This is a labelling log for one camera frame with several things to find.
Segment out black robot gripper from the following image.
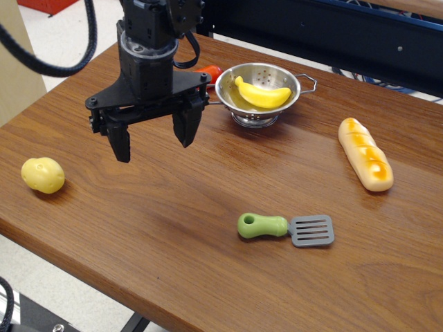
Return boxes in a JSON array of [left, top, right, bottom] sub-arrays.
[[85, 33, 211, 163]]

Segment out yellow toy banana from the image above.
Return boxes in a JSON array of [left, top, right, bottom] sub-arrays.
[[234, 76, 291, 109]]

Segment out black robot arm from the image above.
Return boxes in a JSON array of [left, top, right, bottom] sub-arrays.
[[85, 1, 211, 163]]

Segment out steel colander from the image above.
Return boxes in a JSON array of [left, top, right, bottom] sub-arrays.
[[213, 63, 318, 129]]

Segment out red toy hot dog sausage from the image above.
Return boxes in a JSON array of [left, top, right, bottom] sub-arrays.
[[195, 64, 224, 89]]

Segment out yellow toy potato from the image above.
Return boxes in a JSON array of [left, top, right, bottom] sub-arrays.
[[21, 157, 65, 194]]

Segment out light wooden panel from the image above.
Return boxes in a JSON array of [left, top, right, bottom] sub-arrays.
[[1, 1, 46, 125]]

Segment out red box on floor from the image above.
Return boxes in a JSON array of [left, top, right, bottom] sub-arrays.
[[17, 0, 78, 15]]

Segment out toy bread loaf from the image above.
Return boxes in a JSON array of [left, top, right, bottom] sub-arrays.
[[338, 118, 394, 192]]

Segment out black metal table stand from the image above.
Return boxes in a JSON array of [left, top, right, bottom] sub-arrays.
[[0, 276, 152, 332]]

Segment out black braided cable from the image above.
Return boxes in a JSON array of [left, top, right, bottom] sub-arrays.
[[0, 0, 98, 78]]

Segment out green handled grey toy spatula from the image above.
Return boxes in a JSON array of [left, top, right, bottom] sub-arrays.
[[237, 213, 335, 248]]

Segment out dark blue metal frame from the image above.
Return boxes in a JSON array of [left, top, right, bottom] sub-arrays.
[[197, 1, 442, 97]]

